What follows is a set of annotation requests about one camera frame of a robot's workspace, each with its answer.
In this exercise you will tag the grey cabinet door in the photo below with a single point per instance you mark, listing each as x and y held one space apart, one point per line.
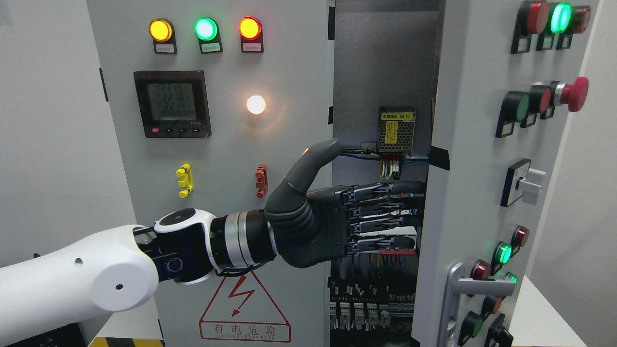
493 108
294 75

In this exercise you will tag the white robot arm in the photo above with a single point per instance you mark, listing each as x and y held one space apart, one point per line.
119 269

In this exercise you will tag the red terminal clip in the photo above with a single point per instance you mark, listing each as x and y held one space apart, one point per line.
261 180

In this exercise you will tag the white glowing indicator lamp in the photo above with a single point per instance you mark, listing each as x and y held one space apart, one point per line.
256 104

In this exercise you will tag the metal mesh power supply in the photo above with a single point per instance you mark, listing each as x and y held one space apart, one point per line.
396 129

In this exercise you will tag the white socket breaker row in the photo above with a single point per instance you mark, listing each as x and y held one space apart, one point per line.
398 241

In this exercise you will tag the yellow terminal clip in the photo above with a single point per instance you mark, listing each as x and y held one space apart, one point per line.
185 182

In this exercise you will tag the relay terminal block row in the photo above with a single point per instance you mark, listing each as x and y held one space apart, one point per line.
373 304

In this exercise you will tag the black digital power meter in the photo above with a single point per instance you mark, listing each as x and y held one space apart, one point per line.
173 104

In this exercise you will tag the red triangle warning sticker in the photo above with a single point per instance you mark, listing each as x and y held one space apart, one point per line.
241 309

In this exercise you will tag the red indicator lamp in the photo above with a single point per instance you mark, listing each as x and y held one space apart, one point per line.
251 35

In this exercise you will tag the green indicator lamp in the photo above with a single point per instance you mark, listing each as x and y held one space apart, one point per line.
207 31

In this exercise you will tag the yellow indicator lamp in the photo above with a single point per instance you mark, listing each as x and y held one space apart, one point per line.
163 36

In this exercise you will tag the red emergency stop button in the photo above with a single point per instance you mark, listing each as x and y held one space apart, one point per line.
571 94

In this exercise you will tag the silver door handle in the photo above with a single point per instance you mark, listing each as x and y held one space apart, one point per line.
452 329

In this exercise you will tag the white selector switch right door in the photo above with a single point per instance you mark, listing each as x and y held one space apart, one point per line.
522 182

